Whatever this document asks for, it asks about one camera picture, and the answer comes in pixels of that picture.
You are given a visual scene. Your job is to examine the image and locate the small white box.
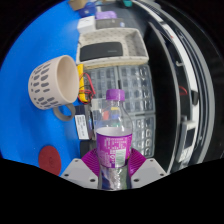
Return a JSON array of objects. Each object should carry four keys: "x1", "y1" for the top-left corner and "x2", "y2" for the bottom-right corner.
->
[{"x1": 77, "y1": 15, "x2": 97, "y2": 34}]

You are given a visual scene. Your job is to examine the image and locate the beige patterned mug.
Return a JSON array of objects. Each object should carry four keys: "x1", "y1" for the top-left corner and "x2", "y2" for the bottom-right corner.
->
[{"x1": 27, "y1": 54, "x2": 81, "y2": 122}]

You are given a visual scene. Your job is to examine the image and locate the dark grey box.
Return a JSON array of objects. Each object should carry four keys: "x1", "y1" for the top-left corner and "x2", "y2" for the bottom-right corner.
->
[{"x1": 95, "y1": 18, "x2": 125, "y2": 30}]

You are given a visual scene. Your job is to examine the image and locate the flat round red coaster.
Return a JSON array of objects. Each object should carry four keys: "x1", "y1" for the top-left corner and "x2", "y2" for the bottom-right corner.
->
[{"x1": 37, "y1": 145, "x2": 62, "y2": 176}]

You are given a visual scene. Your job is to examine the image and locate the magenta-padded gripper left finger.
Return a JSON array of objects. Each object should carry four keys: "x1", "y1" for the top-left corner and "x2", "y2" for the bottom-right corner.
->
[{"x1": 60, "y1": 148, "x2": 101, "y2": 190}]

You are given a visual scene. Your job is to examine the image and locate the yellow multimeter with red leads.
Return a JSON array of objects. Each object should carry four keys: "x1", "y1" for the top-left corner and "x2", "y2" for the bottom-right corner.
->
[{"x1": 76, "y1": 63, "x2": 97, "y2": 104}]

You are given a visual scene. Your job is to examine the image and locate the white woven basket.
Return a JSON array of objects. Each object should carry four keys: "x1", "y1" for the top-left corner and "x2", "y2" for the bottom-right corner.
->
[{"x1": 75, "y1": 27, "x2": 150, "y2": 70}]

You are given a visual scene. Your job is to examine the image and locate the plain black box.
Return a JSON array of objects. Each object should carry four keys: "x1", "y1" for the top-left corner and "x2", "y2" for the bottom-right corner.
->
[{"x1": 79, "y1": 139, "x2": 98, "y2": 158}]

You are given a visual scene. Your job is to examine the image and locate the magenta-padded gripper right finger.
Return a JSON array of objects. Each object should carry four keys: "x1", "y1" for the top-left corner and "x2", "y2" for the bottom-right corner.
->
[{"x1": 127, "y1": 148, "x2": 169, "y2": 189}]

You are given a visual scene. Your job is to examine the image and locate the red and yellow test leads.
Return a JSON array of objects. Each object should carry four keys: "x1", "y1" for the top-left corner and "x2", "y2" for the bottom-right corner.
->
[{"x1": 178, "y1": 85, "x2": 189, "y2": 98}]

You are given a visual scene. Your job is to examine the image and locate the purple pouch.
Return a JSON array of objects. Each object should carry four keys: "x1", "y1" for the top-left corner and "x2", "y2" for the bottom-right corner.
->
[{"x1": 95, "y1": 10, "x2": 118, "y2": 20}]

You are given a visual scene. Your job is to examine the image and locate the clear bottle with purple label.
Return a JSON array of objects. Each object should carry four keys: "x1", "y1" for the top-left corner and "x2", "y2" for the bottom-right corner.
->
[{"x1": 95, "y1": 88, "x2": 134, "y2": 191}]

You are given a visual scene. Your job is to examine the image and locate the black box with white label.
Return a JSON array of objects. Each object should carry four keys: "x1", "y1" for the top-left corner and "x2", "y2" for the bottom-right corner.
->
[{"x1": 74, "y1": 105, "x2": 94, "y2": 141}]

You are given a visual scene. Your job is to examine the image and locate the brown cardboard box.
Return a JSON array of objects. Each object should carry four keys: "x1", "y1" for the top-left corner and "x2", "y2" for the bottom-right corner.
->
[{"x1": 68, "y1": 0, "x2": 88, "y2": 11}]

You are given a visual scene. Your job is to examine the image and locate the black rectangular speaker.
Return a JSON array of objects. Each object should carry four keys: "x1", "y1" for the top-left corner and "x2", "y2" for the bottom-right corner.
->
[{"x1": 79, "y1": 41, "x2": 124, "y2": 63}]

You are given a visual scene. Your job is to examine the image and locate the blue container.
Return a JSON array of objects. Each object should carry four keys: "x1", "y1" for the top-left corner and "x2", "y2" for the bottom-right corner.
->
[{"x1": 78, "y1": 1, "x2": 98, "y2": 18}]

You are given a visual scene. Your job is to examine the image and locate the white oscilloscope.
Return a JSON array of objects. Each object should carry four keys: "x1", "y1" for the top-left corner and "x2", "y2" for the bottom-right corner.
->
[{"x1": 178, "y1": 114, "x2": 198, "y2": 164}]

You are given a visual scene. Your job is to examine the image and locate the clear box of colourful parts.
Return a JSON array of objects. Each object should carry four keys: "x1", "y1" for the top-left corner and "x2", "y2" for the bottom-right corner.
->
[{"x1": 90, "y1": 98, "x2": 121, "y2": 129}]

